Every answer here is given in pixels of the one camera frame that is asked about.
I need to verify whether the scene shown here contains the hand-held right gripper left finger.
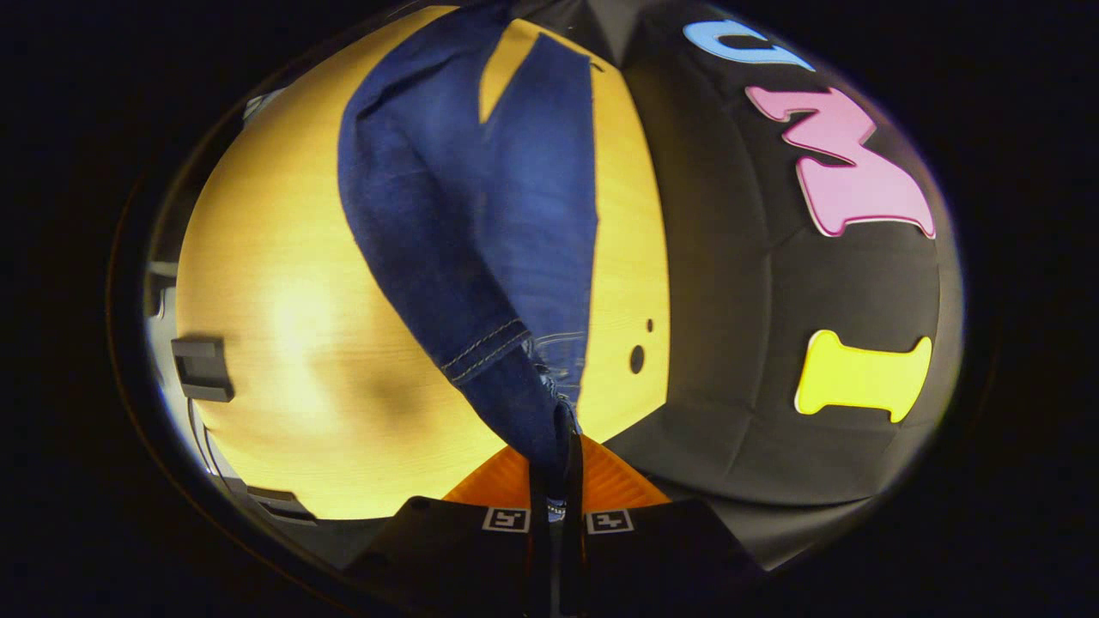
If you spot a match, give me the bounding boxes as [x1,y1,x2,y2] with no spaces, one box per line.
[343,445,552,618]

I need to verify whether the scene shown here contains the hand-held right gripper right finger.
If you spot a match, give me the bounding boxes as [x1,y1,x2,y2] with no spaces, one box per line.
[562,427,767,618]

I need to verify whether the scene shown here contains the blue jeans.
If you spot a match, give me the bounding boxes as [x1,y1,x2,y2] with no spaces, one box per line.
[337,0,599,516]

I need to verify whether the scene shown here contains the dark grey block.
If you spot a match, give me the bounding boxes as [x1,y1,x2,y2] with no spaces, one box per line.
[247,486,317,524]
[171,336,235,403]

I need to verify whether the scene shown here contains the black backdrop cloth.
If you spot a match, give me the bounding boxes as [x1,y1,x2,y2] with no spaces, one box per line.
[532,0,967,572]

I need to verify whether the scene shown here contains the black cable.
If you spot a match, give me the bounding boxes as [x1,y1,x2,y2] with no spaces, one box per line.
[189,399,226,482]

